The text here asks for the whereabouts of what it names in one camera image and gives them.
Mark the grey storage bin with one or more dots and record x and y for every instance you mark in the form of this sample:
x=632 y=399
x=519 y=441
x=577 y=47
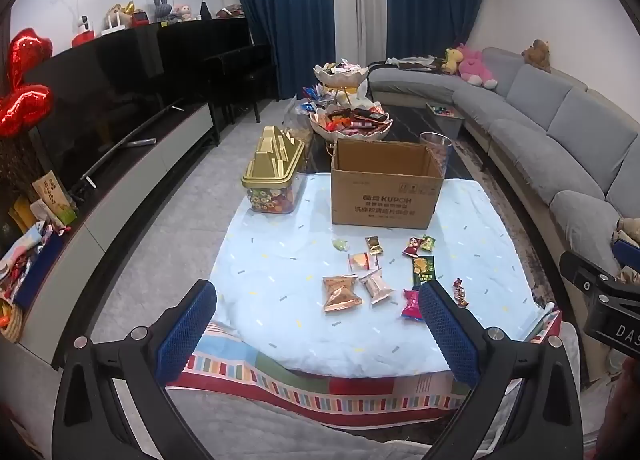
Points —
x=447 y=125

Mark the white sheer curtain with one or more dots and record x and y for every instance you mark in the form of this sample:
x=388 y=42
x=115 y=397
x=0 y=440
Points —
x=357 y=0

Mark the black piano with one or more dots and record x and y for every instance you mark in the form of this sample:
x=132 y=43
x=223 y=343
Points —
x=210 y=45

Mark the grey and black TV cabinet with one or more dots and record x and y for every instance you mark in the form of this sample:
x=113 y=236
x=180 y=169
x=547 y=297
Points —
x=130 y=190

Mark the pale green candy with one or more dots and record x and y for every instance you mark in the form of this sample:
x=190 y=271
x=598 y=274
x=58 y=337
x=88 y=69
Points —
x=340 y=244

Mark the brown cardboard box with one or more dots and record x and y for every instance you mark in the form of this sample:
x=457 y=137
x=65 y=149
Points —
x=380 y=200

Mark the white two-tier lotus bowl stand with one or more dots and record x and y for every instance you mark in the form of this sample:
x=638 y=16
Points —
x=340 y=75

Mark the tan plush toy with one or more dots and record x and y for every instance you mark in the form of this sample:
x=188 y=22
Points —
x=631 y=230

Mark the gold and white bag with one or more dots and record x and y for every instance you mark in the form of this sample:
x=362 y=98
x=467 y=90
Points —
x=117 y=17

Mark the small pink plush doll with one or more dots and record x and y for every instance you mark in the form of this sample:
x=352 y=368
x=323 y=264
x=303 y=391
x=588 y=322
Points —
x=181 y=14

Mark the black television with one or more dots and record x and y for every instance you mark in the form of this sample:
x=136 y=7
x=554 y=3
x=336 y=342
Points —
x=100 y=105

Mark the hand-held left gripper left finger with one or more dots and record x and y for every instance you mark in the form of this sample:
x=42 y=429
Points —
x=185 y=330

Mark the pink snack packet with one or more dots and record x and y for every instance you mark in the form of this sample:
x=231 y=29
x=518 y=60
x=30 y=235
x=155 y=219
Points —
x=411 y=305

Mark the orange and white snack packet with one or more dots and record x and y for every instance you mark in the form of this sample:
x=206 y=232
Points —
x=359 y=260

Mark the light blue confetti tablecloth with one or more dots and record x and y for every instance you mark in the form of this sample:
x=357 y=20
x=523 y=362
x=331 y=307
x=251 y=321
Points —
x=280 y=260

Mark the red heart balloon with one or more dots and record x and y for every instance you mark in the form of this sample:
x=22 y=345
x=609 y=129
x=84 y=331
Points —
x=25 y=110
x=30 y=55

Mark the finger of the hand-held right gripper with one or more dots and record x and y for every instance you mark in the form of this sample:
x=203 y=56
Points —
x=627 y=252
x=587 y=277

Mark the small heap of bowl snacks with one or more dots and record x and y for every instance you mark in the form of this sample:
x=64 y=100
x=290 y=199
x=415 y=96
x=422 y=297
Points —
x=340 y=66

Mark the scattered loose snack packets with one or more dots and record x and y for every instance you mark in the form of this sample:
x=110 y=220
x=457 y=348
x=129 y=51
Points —
x=314 y=94

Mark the brown plush bear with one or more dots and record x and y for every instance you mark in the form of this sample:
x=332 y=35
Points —
x=537 y=55

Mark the red and gold candy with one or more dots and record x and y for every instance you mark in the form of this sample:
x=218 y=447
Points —
x=460 y=292

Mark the tan snack bags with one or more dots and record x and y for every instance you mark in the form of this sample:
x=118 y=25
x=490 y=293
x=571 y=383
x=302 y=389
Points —
x=52 y=195

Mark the large pile of bowl snacks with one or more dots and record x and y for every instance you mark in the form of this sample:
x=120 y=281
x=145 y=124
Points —
x=355 y=120

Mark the tan snack packet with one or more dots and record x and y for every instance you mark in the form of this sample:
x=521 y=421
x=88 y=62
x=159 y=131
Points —
x=341 y=292

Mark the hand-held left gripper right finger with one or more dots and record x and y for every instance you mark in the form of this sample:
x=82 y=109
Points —
x=450 y=335

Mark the small light green snack packet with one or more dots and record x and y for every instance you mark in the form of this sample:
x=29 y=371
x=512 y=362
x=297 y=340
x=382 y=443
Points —
x=427 y=242

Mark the white robot toy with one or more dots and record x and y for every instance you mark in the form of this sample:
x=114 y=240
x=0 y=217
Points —
x=84 y=30

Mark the clear plastic nut jar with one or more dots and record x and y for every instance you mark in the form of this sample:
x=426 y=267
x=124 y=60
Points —
x=440 y=150

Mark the black metronome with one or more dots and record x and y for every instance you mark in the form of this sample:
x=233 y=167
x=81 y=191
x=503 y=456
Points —
x=205 y=11

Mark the red snack packet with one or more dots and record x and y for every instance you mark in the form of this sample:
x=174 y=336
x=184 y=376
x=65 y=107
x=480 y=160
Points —
x=411 y=246

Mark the grey rabbit plush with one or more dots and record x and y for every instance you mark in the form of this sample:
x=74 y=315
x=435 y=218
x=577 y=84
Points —
x=160 y=10

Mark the paper clutter on tray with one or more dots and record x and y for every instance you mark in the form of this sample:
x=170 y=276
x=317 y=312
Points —
x=412 y=62

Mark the woven basket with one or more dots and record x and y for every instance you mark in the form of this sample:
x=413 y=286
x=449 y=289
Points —
x=11 y=322

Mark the dark green biscuit packet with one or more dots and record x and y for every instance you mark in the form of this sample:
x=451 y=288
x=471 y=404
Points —
x=422 y=270

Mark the yellow plush toy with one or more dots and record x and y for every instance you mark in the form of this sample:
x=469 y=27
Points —
x=451 y=60

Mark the person's right hand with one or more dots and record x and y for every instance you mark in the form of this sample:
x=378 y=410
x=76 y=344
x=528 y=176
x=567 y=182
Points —
x=631 y=372

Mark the pink plush toy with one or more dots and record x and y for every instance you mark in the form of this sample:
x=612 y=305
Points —
x=475 y=65

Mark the grey sectional sofa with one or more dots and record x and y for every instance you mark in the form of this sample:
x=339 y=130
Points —
x=550 y=155

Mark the small red box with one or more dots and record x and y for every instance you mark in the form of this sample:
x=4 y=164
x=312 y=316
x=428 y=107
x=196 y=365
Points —
x=140 y=18

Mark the gold-lidded clear candy container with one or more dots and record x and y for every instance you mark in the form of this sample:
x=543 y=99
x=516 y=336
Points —
x=272 y=160

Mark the gold snack packet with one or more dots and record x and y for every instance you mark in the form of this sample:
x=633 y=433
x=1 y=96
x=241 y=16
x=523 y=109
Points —
x=374 y=245

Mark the whitish snack packet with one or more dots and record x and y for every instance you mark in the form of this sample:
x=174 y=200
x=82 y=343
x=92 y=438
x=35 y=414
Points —
x=376 y=286

